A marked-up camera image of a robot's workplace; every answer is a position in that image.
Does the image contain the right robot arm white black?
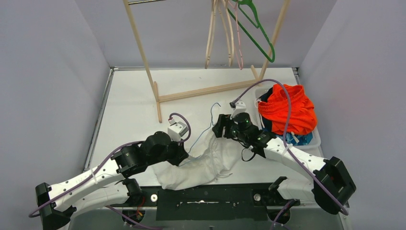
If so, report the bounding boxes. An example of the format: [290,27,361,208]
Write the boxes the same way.
[212,112,356,215]

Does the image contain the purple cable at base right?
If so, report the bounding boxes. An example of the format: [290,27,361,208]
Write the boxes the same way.
[270,199,295,230]

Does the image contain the lilac hanger of white shorts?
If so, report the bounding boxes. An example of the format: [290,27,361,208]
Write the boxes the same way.
[180,102,222,167]

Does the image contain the green hanger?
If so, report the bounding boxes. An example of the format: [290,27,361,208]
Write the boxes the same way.
[228,0,276,63]

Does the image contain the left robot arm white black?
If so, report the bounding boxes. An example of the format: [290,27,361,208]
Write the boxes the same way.
[29,131,189,230]

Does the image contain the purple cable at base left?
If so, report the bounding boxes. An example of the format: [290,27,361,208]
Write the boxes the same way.
[104,206,164,230]

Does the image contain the blue patterned shorts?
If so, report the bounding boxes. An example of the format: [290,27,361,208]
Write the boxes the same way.
[276,132,313,146]

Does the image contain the purple cable at base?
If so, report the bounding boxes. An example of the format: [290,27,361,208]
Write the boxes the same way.
[104,206,164,230]
[270,199,295,230]

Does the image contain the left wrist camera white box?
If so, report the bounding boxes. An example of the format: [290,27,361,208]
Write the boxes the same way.
[167,122,189,142]

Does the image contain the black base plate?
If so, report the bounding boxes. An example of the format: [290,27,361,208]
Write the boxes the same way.
[113,183,288,221]

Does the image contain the white shorts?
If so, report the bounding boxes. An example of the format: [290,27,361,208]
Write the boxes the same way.
[152,131,243,190]

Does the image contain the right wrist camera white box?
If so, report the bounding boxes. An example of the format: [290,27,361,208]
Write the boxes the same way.
[229,100,247,119]

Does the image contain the wooden hanger of orange shorts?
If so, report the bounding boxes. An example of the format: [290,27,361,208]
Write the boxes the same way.
[204,0,218,69]

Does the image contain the wooden hanger of navy shorts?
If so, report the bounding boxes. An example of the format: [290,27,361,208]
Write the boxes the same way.
[218,0,235,67]

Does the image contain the pink hanger of blue shorts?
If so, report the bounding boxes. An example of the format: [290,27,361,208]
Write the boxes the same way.
[229,1,244,70]

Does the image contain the wooden clothes rack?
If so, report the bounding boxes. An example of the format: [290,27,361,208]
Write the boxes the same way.
[123,0,291,124]

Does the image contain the orange shorts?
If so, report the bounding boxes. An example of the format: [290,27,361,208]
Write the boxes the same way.
[254,83,318,137]

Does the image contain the clear plastic basket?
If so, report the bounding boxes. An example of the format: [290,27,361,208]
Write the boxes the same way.
[251,86,321,150]

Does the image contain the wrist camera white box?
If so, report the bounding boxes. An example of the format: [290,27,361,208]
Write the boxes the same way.
[167,122,189,142]
[229,100,247,119]

